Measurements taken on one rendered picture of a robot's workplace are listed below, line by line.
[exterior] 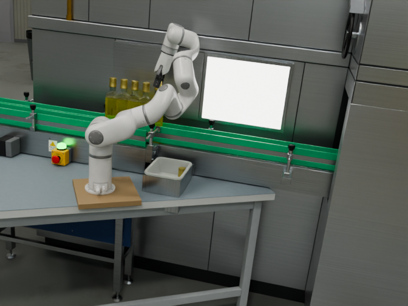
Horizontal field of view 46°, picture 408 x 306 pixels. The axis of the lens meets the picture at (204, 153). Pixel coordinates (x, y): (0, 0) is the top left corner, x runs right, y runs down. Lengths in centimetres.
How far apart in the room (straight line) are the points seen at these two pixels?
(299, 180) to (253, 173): 22
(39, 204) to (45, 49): 100
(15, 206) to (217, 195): 84
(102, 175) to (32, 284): 105
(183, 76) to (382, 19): 79
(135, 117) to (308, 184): 88
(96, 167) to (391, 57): 124
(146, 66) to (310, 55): 80
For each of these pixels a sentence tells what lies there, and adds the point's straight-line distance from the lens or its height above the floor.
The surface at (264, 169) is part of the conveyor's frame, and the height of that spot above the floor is 84.
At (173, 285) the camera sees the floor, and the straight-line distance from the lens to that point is 284.
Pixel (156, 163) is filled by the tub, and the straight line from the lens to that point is 225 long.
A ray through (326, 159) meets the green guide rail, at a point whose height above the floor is 93.
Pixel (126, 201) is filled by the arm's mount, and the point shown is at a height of 77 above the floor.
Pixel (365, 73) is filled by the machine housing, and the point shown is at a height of 136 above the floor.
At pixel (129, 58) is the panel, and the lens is 248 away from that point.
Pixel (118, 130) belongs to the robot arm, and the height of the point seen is 108.
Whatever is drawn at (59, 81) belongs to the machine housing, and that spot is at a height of 107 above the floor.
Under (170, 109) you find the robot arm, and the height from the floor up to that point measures 114.
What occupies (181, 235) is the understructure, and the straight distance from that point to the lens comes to 273.
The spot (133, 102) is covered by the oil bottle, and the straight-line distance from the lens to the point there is 235.
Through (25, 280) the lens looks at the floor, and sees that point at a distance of 291.
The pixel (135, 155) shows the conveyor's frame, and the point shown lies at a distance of 228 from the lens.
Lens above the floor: 163
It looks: 19 degrees down
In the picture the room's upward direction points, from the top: 6 degrees clockwise
